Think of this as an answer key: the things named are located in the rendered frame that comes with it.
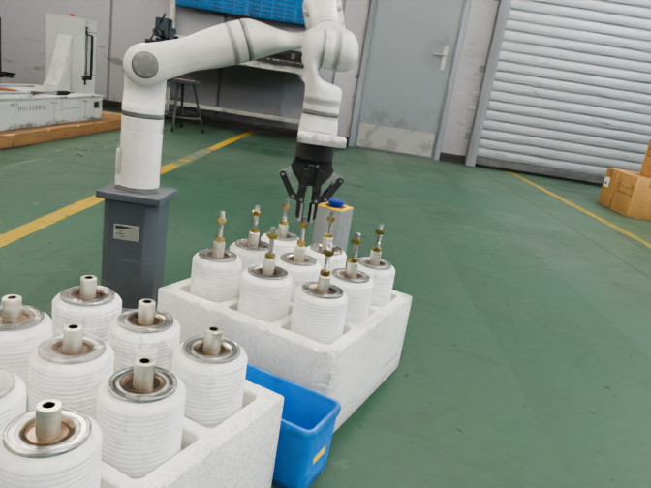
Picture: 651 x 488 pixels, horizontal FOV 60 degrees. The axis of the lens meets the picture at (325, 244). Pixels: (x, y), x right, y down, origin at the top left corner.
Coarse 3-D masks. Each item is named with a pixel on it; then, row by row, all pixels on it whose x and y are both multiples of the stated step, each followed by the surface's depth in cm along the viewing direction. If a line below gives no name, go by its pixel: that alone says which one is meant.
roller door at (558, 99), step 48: (528, 0) 564; (576, 0) 561; (624, 0) 559; (528, 48) 575; (576, 48) 573; (624, 48) 572; (480, 96) 586; (528, 96) 589; (576, 96) 585; (624, 96) 583; (480, 144) 602; (528, 144) 601; (576, 144) 598; (624, 144) 596
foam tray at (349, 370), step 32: (160, 288) 109; (192, 320) 106; (224, 320) 103; (256, 320) 101; (288, 320) 103; (384, 320) 112; (256, 352) 100; (288, 352) 97; (320, 352) 94; (352, 352) 100; (384, 352) 118; (320, 384) 95; (352, 384) 105
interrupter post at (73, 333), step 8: (64, 328) 67; (72, 328) 68; (80, 328) 68; (64, 336) 67; (72, 336) 67; (80, 336) 68; (64, 344) 67; (72, 344) 67; (80, 344) 68; (72, 352) 67
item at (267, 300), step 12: (252, 276) 103; (288, 276) 105; (240, 288) 105; (252, 288) 102; (264, 288) 101; (276, 288) 102; (288, 288) 104; (240, 300) 105; (252, 300) 103; (264, 300) 102; (276, 300) 103; (288, 300) 105; (240, 312) 105; (252, 312) 103; (264, 312) 103; (276, 312) 104
